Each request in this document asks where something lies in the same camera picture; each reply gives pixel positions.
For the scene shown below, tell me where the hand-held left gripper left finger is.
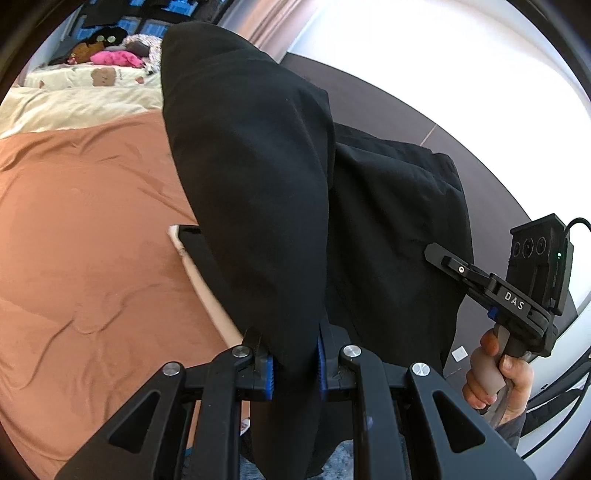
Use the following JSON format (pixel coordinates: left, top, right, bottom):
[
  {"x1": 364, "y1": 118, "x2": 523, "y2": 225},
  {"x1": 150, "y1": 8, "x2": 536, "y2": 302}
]
[{"x1": 55, "y1": 329, "x2": 278, "y2": 480}]

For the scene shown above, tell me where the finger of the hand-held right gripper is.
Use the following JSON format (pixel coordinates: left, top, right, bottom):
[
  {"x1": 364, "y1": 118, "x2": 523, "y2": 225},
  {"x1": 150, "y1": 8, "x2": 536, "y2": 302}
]
[{"x1": 424, "y1": 243, "x2": 495, "y2": 303}]

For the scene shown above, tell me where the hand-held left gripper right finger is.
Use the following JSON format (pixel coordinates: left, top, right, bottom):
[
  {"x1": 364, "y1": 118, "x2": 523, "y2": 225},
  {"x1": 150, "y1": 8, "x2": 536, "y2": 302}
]
[{"x1": 317, "y1": 323, "x2": 536, "y2": 480}]

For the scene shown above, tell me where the black garment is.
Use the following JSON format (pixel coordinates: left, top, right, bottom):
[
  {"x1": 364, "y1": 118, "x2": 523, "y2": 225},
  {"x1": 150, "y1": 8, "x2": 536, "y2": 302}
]
[{"x1": 159, "y1": 21, "x2": 474, "y2": 480}]

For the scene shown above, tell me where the person's right forearm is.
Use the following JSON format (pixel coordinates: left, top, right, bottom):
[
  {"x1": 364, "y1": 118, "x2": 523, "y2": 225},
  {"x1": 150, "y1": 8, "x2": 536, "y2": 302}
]
[{"x1": 495, "y1": 408, "x2": 528, "y2": 449}]

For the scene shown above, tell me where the person's right hand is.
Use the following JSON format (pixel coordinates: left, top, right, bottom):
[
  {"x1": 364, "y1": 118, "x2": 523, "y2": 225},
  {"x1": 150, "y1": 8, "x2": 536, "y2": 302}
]
[{"x1": 463, "y1": 330, "x2": 536, "y2": 416}]

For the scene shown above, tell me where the brown bed sheet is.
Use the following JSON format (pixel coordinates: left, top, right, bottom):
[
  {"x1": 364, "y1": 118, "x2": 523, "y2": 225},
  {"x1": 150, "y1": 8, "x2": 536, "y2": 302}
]
[{"x1": 0, "y1": 111, "x2": 254, "y2": 477}]

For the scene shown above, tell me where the pink curtain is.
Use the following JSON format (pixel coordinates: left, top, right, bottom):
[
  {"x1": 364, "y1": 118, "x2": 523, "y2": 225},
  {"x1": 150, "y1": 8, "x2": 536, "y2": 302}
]
[{"x1": 217, "y1": 0, "x2": 325, "y2": 64}]

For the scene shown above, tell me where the cream quilt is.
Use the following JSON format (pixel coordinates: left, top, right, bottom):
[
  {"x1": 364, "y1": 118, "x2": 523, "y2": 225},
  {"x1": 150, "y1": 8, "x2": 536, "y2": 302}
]
[{"x1": 0, "y1": 84, "x2": 165, "y2": 140}]

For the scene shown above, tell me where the bear print pillow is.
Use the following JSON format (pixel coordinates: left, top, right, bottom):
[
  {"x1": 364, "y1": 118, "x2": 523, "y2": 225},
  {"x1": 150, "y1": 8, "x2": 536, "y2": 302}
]
[{"x1": 23, "y1": 64, "x2": 162, "y2": 92}]

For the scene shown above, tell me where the pink plush toy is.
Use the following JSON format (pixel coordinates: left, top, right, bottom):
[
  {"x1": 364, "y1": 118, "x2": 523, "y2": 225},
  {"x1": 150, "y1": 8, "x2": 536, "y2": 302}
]
[{"x1": 90, "y1": 50, "x2": 145, "y2": 70}]

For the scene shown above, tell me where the brown plush toy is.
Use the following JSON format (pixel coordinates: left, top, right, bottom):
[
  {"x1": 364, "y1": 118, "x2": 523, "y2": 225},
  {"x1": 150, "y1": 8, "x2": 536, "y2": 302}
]
[{"x1": 68, "y1": 27, "x2": 129, "y2": 64}]

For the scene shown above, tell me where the window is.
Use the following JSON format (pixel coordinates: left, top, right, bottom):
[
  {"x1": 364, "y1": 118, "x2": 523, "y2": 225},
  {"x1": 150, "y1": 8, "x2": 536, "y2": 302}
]
[{"x1": 76, "y1": 0, "x2": 219, "y2": 43}]

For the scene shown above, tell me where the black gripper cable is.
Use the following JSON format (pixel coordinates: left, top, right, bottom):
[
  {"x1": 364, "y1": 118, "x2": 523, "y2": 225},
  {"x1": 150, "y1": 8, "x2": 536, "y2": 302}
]
[{"x1": 564, "y1": 217, "x2": 591, "y2": 241}]

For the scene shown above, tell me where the black strap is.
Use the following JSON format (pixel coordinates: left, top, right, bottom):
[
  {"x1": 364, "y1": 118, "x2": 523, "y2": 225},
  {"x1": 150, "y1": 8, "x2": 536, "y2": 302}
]
[{"x1": 526, "y1": 355, "x2": 591, "y2": 418}]

